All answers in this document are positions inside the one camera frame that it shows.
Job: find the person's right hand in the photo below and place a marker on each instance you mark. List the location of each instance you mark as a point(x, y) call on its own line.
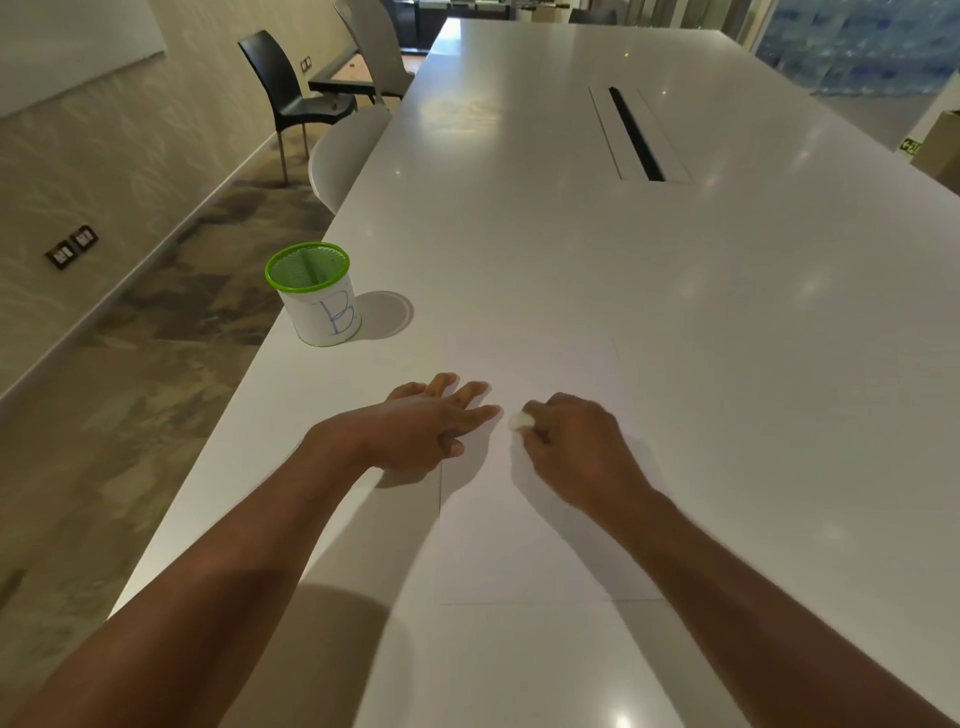
point(589, 461)

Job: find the person's left hand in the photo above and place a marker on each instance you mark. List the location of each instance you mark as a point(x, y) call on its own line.
point(409, 431)

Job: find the person's left thumb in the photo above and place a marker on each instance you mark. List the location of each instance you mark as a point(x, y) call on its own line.
point(452, 448)

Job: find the person's left middle finger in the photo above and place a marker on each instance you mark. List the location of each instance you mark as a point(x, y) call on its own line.
point(472, 392)

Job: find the person's right thumb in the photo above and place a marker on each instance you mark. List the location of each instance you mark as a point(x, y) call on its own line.
point(536, 439)

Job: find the person's left little finger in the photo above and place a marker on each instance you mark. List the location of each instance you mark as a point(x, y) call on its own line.
point(409, 390)

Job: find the small white eraser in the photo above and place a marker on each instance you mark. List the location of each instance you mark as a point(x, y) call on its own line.
point(518, 421)

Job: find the white paper sheet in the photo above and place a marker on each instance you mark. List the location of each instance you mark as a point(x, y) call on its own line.
point(540, 540)

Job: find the person's right forearm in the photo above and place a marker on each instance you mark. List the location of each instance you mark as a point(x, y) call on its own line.
point(750, 600)

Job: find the person's left forearm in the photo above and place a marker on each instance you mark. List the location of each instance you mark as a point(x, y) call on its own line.
point(225, 570)

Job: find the green mesh pen cup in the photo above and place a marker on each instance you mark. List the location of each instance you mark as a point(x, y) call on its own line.
point(322, 307)

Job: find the white round-backed chair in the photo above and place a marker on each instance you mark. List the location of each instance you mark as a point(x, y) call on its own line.
point(341, 154)

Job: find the black plastic chair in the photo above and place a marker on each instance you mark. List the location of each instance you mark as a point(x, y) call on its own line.
point(296, 94)

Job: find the small wooden-top side table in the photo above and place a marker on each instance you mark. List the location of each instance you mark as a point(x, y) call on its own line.
point(341, 75)

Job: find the grey plastic chair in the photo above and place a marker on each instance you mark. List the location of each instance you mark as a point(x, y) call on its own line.
point(379, 45)

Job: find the green exit sign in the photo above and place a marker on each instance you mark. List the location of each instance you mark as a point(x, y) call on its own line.
point(910, 146)

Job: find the brown cardboard box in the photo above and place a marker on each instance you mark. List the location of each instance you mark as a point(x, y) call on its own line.
point(941, 150)

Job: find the stack of water bottle packs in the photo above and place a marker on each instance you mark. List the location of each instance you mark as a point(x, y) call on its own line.
point(862, 41)

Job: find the dark wall socket plate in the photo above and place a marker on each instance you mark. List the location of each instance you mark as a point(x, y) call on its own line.
point(61, 256)
point(84, 238)

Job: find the white wall board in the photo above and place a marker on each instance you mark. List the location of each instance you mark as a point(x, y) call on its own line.
point(67, 45)

